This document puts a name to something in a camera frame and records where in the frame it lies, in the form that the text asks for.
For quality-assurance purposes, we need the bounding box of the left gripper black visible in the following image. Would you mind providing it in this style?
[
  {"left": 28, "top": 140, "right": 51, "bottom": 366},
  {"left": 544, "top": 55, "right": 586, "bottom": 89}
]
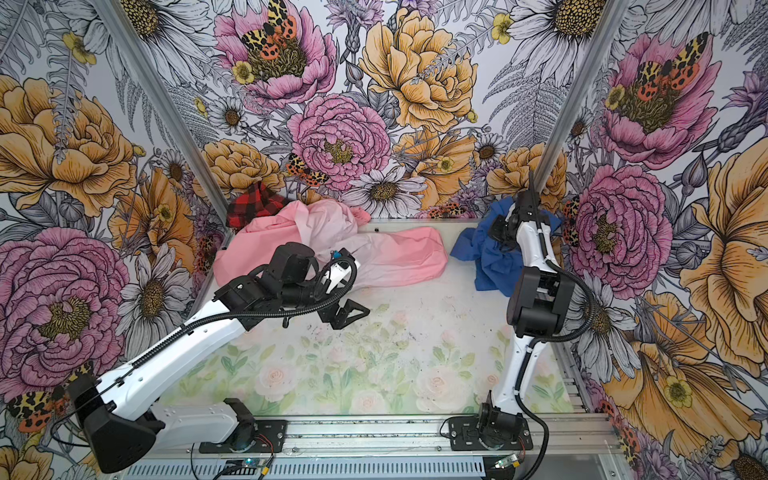
[{"left": 282, "top": 270, "right": 369, "bottom": 330}]

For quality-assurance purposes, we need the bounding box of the blue cloth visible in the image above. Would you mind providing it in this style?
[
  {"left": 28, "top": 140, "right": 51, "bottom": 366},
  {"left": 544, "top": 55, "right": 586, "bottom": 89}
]
[{"left": 451, "top": 197, "right": 524, "bottom": 297}]

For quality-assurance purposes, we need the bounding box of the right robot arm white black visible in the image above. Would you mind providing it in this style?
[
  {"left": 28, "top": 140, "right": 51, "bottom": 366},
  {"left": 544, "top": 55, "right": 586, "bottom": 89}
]
[{"left": 477, "top": 190, "right": 597, "bottom": 450}]

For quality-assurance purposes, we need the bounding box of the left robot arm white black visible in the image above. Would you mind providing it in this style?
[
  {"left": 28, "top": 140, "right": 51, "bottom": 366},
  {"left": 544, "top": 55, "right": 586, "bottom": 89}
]
[{"left": 68, "top": 242, "right": 370, "bottom": 474}]

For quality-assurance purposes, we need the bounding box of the pink cloth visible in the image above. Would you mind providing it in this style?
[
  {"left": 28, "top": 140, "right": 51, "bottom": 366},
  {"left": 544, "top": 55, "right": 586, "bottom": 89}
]
[{"left": 213, "top": 200, "right": 448, "bottom": 288}]

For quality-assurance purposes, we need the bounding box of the red black plaid cloth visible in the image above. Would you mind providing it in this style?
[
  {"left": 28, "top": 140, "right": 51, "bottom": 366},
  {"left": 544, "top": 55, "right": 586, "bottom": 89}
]
[{"left": 226, "top": 182, "right": 289, "bottom": 231}]

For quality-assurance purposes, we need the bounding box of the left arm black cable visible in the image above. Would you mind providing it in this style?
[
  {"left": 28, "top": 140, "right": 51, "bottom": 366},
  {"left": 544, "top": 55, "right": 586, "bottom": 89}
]
[{"left": 50, "top": 256, "right": 359, "bottom": 448}]

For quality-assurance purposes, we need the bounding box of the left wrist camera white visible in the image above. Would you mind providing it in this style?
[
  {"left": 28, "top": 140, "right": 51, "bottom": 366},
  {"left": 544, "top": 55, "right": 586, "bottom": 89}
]
[{"left": 323, "top": 250, "right": 361, "bottom": 294}]

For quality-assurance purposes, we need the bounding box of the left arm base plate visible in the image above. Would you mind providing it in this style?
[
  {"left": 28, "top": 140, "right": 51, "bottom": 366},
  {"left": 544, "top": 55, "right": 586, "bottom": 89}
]
[{"left": 198, "top": 419, "right": 288, "bottom": 454}]

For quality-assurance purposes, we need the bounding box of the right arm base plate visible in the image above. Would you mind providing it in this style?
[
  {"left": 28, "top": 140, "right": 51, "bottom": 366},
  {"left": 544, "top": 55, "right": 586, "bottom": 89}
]
[{"left": 440, "top": 415, "right": 533, "bottom": 452}]

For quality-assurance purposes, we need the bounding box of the aluminium front rail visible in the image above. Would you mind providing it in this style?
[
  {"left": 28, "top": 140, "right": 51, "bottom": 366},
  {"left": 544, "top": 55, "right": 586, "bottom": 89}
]
[{"left": 114, "top": 414, "right": 621, "bottom": 469}]

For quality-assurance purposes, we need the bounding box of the right aluminium frame post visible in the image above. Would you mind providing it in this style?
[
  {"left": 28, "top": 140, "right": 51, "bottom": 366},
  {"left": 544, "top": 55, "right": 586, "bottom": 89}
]
[{"left": 529, "top": 0, "right": 629, "bottom": 195}]

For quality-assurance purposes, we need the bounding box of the aluminium frame post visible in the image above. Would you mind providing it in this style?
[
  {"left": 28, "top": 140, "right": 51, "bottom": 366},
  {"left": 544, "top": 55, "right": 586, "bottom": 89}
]
[
  {"left": 94, "top": 1, "right": 228, "bottom": 222},
  {"left": 529, "top": 0, "right": 629, "bottom": 195}
]

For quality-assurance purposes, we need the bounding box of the white slotted cable duct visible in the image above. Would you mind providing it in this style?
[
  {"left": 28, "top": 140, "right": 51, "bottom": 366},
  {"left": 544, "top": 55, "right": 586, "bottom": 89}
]
[{"left": 110, "top": 456, "right": 486, "bottom": 479}]

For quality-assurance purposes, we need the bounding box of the left aluminium frame post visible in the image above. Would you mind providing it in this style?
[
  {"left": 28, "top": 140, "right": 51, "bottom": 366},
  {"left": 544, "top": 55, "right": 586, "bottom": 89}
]
[{"left": 94, "top": 1, "right": 228, "bottom": 222}]

